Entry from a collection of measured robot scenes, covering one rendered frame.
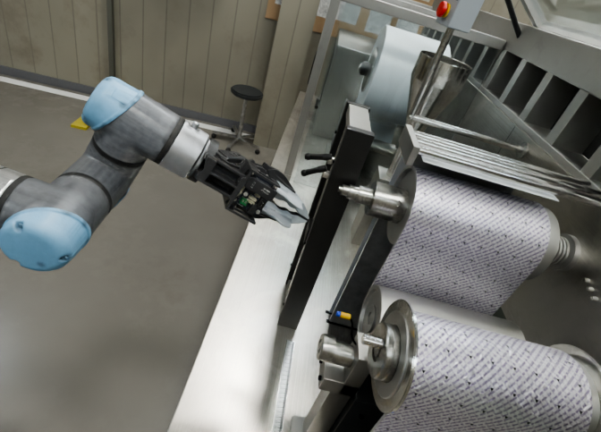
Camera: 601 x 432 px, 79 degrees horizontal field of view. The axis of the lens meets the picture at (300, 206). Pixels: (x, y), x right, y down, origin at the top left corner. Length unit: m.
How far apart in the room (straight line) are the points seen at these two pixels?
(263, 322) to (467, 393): 0.55
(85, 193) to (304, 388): 0.61
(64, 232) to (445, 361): 0.47
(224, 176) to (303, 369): 0.53
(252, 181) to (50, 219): 0.25
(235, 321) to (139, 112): 0.58
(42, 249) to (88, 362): 1.50
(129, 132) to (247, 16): 3.24
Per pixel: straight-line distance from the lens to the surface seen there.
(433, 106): 1.06
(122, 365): 1.93
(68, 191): 0.51
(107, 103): 0.53
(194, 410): 0.83
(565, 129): 0.98
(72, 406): 1.88
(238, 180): 0.54
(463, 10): 0.87
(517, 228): 0.69
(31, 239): 0.48
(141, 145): 0.53
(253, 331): 0.94
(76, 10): 4.17
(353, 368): 0.60
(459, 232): 0.65
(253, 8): 3.70
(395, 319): 0.55
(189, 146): 0.53
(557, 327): 0.82
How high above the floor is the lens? 1.65
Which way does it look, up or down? 34 degrees down
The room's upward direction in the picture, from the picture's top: 18 degrees clockwise
